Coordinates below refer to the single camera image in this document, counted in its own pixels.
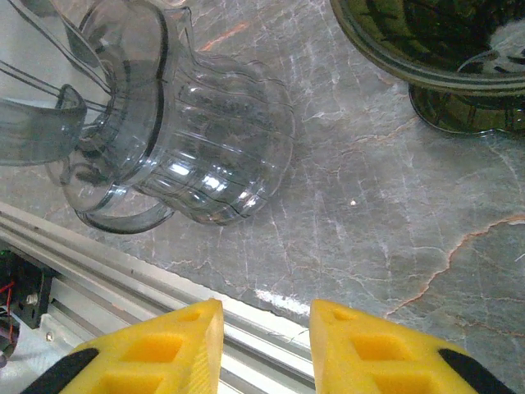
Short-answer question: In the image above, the grey transparent ribbed carafe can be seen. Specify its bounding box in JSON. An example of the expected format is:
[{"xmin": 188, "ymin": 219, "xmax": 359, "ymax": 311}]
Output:
[{"xmin": 122, "ymin": 53, "xmax": 297, "ymax": 227}]

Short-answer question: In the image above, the grey transparent dripper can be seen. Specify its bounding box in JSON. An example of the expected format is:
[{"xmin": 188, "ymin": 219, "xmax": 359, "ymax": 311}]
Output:
[{"xmin": 0, "ymin": 0, "xmax": 194, "ymax": 236}]

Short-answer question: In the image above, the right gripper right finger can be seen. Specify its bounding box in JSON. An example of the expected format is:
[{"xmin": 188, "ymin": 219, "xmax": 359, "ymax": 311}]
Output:
[{"xmin": 309, "ymin": 298, "xmax": 518, "ymax": 394}]

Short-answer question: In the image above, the wide aluminium extrusion beam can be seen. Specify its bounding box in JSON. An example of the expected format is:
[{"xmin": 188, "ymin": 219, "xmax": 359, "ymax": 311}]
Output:
[{"xmin": 0, "ymin": 245, "xmax": 317, "ymax": 394}]

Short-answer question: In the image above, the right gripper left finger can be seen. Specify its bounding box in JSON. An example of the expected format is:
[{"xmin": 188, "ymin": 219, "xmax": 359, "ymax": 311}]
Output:
[{"xmin": 22, "ymin": 298, "xmax": 225, "ymax": 394}]

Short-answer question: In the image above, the narrow aluminium extrusion rail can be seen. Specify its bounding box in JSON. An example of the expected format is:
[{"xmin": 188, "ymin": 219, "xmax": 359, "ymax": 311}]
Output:
[{"xmin": 0, "ymin": 200, "xmax": 317, "ymax": 370}]

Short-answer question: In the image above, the dark green transparent dripper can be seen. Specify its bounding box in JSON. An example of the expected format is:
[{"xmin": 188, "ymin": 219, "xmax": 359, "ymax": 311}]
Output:
[{"xmin": 330, "ymin": 0, "xmax": 525, "ymax": 135}]

